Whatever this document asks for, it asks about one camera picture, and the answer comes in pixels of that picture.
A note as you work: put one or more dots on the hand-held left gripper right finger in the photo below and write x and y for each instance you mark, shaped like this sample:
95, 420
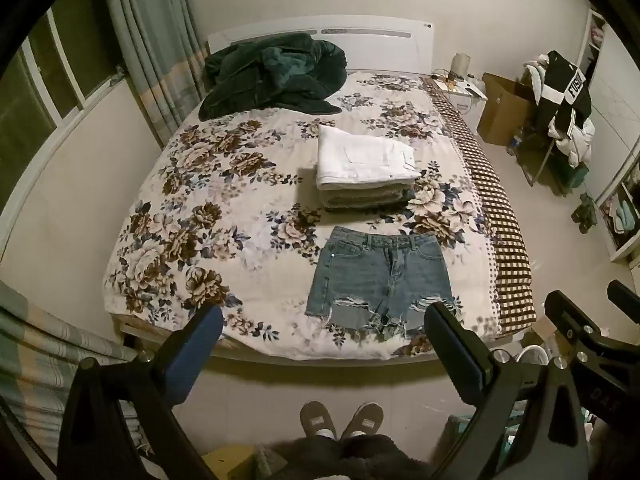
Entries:
457, 355

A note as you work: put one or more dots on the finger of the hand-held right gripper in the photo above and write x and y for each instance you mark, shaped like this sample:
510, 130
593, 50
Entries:
622, 294
567, 312

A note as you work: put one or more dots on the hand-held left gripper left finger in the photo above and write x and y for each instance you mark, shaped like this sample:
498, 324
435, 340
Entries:
192, 355

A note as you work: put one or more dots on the blue denim shorts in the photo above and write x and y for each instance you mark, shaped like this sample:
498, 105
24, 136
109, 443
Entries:
380, 275

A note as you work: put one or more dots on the white folded pants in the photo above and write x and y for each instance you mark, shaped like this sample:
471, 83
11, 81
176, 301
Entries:
362, 155

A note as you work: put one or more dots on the green slippers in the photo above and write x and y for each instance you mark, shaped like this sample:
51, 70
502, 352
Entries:
584, 212

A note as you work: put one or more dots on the yellow box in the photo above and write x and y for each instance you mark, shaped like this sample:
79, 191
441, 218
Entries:
227, 462

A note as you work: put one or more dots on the person's grey slipper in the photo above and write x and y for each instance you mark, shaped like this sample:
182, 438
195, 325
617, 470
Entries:
362, 419
316, 417

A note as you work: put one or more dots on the brown checkered bed sheet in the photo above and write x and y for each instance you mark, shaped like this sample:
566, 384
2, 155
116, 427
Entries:
495, 220

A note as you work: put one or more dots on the striped cloth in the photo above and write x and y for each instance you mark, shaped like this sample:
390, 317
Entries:
45, 360

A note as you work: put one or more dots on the bed with floral cover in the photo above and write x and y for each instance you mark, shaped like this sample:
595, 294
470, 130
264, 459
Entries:
240, 210

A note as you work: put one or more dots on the white garment on rack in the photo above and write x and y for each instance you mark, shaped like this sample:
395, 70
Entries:
575, 145

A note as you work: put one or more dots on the person's dark fuzzy clothing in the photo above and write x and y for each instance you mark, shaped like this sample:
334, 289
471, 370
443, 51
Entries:
325, 457

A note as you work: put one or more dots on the stack of folded clothes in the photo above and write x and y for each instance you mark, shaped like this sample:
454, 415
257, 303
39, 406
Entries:
367, 197

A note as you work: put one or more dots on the brown cardboard box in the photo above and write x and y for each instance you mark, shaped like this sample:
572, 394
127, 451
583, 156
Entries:
505, 110

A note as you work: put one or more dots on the black and white jacket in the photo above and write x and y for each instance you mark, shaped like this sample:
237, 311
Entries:
567, 85

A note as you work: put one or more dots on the white nightstand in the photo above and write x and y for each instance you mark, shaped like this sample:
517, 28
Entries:
462, 92

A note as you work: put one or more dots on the white table lamp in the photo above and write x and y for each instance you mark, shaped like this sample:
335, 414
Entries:
460, 66

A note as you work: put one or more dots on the dark green plush blanket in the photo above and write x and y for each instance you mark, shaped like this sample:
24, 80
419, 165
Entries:
275, 75

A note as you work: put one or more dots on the striped grey curtain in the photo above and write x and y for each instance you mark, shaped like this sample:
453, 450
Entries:
152, 55

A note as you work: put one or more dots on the white bed headboard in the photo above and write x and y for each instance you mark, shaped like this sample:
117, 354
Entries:
370, 45

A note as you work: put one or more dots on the white wall shelf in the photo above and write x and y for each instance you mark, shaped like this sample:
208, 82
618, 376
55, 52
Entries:
617, 210

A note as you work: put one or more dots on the window with white frame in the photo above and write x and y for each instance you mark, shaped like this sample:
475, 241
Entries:
45, 90

